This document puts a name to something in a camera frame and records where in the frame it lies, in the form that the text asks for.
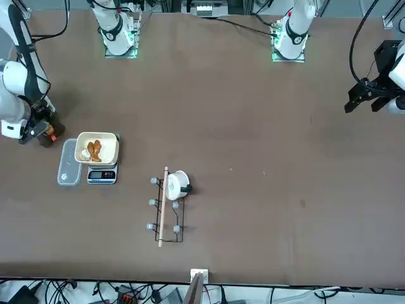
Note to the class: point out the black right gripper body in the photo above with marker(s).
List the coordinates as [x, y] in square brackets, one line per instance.
[41, 113]

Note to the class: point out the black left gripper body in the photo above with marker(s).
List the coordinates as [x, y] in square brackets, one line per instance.
[386, 55]

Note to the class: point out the brown oval bread roll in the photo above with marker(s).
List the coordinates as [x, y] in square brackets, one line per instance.
[49, 128]

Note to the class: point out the brown fried chicken piece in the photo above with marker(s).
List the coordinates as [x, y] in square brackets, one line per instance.
[94, 151]

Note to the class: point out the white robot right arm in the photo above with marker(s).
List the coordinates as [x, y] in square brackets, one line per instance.
[12, 76]

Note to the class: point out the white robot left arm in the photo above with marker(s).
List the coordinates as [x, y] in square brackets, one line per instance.
[292, 31]

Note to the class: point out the silver digital kitchen scale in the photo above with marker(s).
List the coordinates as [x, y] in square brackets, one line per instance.
[102, 174]

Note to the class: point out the black power box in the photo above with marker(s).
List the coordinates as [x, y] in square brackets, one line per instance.
[20, 296]

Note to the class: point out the clear plastic lid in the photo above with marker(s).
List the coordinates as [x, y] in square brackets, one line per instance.
[68, 161]

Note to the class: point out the cream rectangular bowl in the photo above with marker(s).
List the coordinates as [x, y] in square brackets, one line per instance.
[109, 149]

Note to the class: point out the white cup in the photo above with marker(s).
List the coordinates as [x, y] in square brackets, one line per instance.
[175, 187]

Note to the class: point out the grey terminal block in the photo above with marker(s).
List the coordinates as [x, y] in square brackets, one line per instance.
[204, 11]

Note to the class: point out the orange black device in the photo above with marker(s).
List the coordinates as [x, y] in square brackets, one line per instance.
[126, 298]

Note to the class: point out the dark ribbed power adapter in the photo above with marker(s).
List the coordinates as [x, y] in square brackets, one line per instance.
[174, 297]

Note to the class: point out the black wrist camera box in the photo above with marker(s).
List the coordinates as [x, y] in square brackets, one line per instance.
[31, 131]

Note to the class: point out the white post bracket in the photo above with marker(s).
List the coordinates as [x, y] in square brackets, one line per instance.
[205, 275]

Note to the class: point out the aluminium camera post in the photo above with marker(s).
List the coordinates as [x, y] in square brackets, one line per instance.
[194, 291]

